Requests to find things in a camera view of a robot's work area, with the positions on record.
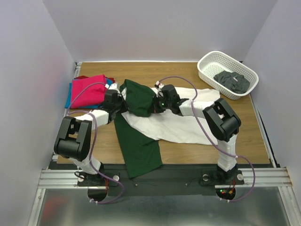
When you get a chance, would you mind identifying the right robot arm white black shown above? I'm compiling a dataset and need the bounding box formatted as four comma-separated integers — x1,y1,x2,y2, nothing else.
150,83,241,184

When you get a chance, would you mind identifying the grey t-shirt in basket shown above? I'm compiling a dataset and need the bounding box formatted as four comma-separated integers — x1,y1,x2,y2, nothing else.
214,71,250,94

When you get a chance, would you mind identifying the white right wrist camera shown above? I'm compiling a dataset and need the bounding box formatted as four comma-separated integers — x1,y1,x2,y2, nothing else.
154,81,165,90

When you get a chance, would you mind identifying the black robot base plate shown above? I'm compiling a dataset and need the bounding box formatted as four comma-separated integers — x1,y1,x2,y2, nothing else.
75,164,244,197

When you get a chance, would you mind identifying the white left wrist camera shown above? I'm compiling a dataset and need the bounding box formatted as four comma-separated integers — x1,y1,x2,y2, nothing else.
105,82,120,92

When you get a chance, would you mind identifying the blue folded t-shirt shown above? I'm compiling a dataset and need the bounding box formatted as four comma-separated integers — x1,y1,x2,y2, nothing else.
65,83,98,109

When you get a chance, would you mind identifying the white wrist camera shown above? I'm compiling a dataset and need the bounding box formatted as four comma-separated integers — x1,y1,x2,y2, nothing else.
154,81,165,90
105,82,120,92

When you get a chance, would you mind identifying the pink folded t-shirt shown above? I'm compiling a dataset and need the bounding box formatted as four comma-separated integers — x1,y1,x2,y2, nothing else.
71,74,107,109

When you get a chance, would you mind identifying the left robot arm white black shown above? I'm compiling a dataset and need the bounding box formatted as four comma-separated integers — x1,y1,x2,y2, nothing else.
54,89,126,186

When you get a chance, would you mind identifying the white and green t-shirt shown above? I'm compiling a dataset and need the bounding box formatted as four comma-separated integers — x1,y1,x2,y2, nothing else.
114,79,217,178

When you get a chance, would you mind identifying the aluminium frame rail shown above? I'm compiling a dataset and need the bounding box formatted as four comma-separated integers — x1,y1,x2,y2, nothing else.
28,61,294,226

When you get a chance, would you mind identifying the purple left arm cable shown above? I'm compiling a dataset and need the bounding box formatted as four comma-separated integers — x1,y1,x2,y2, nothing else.
65,82,125,204

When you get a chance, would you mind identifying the dark red folded t-shirt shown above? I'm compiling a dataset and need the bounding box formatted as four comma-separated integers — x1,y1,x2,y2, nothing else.
75,75,115,85

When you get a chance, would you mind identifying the white perforated laundry basket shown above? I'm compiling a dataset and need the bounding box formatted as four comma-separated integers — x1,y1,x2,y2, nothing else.
197,51,259,100

